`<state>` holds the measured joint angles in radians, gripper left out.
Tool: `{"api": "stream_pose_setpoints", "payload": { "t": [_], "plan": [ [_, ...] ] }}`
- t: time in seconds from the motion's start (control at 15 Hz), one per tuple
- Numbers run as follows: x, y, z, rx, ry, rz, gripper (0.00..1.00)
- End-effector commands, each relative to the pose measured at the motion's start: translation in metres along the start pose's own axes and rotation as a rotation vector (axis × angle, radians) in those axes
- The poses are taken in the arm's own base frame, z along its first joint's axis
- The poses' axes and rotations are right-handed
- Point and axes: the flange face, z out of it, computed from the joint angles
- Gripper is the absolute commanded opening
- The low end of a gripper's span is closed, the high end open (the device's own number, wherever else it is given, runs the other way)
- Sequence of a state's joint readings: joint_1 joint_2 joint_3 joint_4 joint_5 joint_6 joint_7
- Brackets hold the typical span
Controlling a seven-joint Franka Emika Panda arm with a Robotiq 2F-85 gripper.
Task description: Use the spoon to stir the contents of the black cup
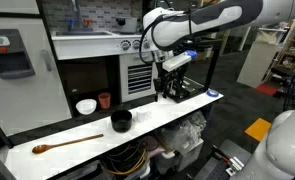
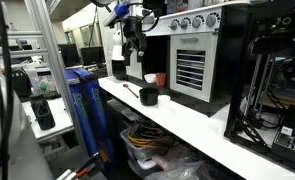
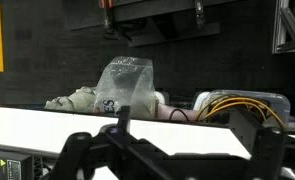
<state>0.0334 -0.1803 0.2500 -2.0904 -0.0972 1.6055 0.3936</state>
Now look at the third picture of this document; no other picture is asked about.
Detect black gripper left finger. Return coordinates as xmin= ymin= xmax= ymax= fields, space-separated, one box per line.
xmin=49 ymin=105 xmax=175 ymax=180

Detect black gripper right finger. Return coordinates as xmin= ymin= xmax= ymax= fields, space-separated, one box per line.
xmin=246 ymin=125 xmax=288 ymax=180

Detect clear plastic bin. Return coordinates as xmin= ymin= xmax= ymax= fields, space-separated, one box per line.
xmin=192 ymin=89 xmax=292 ymax=132

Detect beige cloth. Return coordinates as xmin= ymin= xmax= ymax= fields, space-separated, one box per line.
xmin=43 ymin=86 xmax=97 ymax=113

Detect black electronics box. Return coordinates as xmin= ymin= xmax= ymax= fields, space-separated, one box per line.
xmin=0 ymin=149 xmax=35 ymax=180

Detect clear plastic bag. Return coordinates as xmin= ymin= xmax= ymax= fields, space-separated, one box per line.
xmin=92 ymin=55 xmax=157 ymax=120

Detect pink bag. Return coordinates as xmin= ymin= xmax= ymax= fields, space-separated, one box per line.
xmin=156 ymin=102 xmax=199 ymax=122

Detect yellow cables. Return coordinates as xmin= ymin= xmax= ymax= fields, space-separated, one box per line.
xmin=195 ymin=94 xmax=287 ymax=130

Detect aluminium frame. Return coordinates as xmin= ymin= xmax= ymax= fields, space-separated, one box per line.
xmin=271 ymin=0 xmax=295 ymax=55

